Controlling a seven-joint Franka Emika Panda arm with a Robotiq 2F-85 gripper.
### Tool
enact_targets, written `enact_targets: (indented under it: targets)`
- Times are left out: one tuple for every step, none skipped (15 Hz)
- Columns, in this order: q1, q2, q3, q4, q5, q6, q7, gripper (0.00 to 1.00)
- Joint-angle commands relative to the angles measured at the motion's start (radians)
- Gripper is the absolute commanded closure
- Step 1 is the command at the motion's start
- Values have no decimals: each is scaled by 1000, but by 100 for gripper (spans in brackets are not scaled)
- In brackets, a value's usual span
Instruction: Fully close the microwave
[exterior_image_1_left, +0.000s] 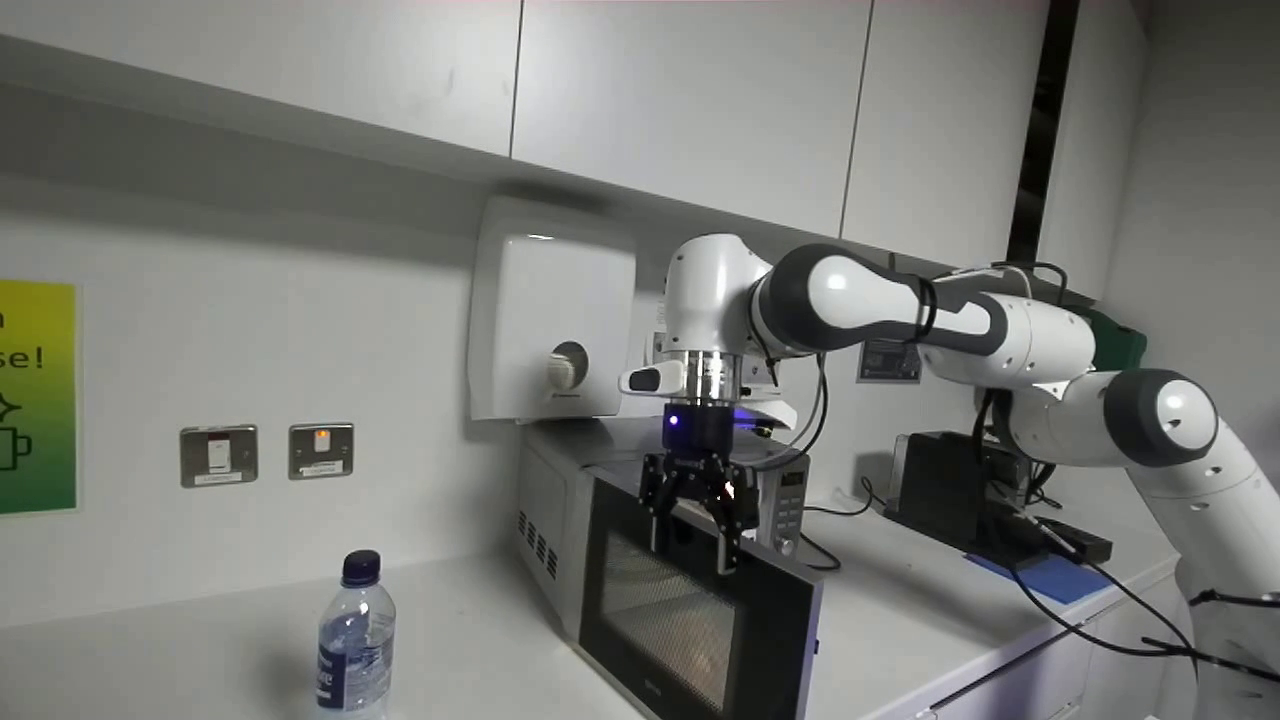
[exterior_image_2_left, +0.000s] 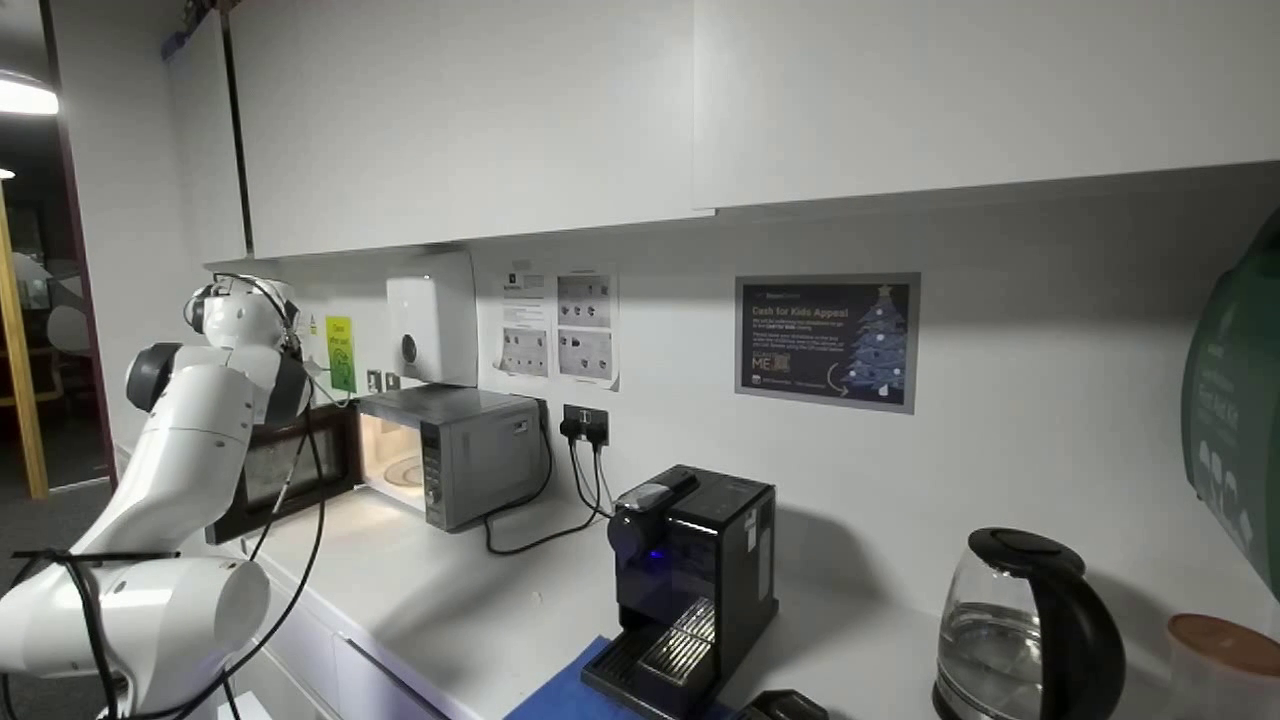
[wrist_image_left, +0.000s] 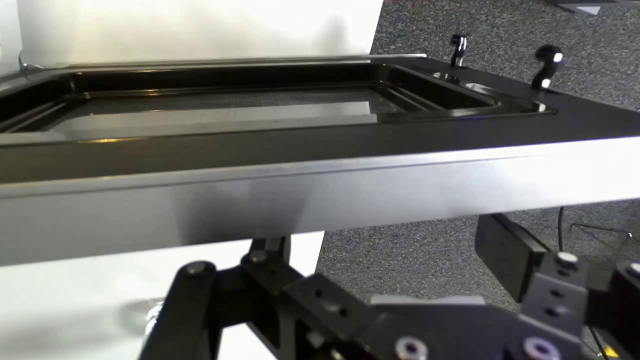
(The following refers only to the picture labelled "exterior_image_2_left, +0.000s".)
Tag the black glass microwave door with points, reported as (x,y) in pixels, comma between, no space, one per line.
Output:
(321,461)

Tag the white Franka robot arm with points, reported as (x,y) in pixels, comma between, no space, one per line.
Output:
(175,464)

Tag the silver microwave body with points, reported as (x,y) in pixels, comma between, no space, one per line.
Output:
(500,461)

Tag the white socket instruction sheet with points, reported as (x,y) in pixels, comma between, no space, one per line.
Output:
(586,358)

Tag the small white header label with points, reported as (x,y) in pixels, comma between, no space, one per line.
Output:
(525,280)

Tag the framed dark poster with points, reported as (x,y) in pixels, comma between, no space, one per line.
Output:
(825,341)

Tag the black coffee machine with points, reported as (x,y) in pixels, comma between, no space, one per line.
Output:
(704,547)

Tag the white paper towel dispenser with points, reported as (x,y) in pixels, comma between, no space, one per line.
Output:
(433,320)

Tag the white upper cabinet door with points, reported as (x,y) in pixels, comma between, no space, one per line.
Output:
(986,92)
(465,122)
(203,145)

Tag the blue mat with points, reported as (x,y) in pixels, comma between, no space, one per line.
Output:
(560,696)

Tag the small black flat object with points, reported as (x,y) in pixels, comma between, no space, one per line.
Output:
(786,705)

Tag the jar with cork lid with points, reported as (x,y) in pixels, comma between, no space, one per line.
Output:
(1223,654)

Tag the ceiling light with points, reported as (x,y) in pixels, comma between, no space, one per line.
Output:
(27,97)

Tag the wall power sockets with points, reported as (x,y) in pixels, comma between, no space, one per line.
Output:
(580,302)

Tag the double wall socket with plugs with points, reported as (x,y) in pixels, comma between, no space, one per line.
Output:
(586,425)

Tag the metal wall switch plate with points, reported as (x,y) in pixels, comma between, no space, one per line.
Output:
(374,380)
(395,380)

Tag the yellow green wall sign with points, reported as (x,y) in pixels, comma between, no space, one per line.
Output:
(341,352)

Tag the yellow wooden post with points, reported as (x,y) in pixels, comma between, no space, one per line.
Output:
(20,362)

